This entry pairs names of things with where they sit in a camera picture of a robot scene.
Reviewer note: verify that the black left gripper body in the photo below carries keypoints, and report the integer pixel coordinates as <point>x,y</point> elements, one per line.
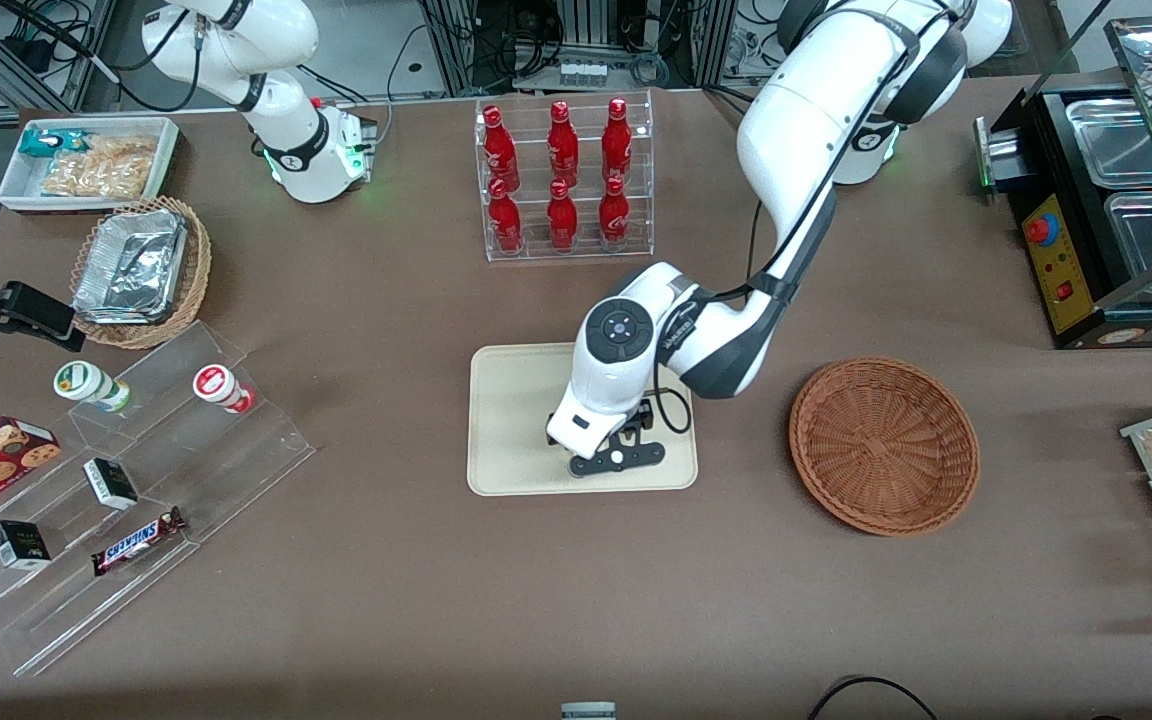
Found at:
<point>641,414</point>

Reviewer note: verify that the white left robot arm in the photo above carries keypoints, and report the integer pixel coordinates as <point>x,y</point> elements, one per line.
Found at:
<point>806,110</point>

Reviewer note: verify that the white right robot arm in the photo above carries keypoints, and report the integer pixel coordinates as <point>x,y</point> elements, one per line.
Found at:
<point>276,100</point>

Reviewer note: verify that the beige plastic tray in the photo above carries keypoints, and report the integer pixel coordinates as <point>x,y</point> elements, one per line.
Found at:
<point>516,420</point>

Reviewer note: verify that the oval wicker basket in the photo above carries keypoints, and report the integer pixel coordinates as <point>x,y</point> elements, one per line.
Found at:
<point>198,270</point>

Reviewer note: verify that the round brown wicker basket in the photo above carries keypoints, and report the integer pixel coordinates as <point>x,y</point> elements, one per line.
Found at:
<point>881,445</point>

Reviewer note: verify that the green lid yogurt bottle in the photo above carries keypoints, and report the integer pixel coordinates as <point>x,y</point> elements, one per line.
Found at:
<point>86,384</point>

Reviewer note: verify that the stack of foil trays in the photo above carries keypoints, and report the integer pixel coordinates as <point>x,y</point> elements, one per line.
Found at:
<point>131,265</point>

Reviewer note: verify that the white rectangular plastic bin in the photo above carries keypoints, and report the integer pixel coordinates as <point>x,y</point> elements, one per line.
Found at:
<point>16,192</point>

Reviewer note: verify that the clear bag of chips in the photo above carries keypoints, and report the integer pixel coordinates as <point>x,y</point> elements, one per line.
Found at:
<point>101,168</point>

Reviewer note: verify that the teal snack packet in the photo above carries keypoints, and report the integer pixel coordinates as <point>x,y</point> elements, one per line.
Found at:
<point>44,142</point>

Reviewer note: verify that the small black carton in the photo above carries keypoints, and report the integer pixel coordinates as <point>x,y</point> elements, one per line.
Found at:
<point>111,484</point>
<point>20,546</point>

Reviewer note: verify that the red lid yogurt bottle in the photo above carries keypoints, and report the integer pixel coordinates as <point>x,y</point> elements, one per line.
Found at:
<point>218,386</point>

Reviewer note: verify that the red cola bottle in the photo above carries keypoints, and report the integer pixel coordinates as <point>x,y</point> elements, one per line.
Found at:
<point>500,150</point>
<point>614,216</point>
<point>617,142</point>
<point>506,222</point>
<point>563,145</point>
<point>562,220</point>

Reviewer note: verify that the clear acrylic bottle rack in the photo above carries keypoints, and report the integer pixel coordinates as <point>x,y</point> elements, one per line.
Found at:
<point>636,180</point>

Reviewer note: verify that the clear acrylic step shelf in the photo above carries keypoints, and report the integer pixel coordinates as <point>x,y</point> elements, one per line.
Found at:
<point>236,460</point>

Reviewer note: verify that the snickers chocolate bar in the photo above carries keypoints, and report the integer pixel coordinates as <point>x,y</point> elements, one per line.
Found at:
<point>136,541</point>

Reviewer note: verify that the small grey device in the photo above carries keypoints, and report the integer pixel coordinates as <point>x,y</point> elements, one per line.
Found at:
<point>588,711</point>

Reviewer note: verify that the grey socket box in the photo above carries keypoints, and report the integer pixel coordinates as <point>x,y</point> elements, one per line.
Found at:
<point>583,73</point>

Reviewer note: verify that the black hot food display case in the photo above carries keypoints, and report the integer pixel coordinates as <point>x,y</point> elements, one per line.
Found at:
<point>1056,260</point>

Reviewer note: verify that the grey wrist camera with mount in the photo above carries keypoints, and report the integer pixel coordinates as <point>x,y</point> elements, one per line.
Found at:
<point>636,456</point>

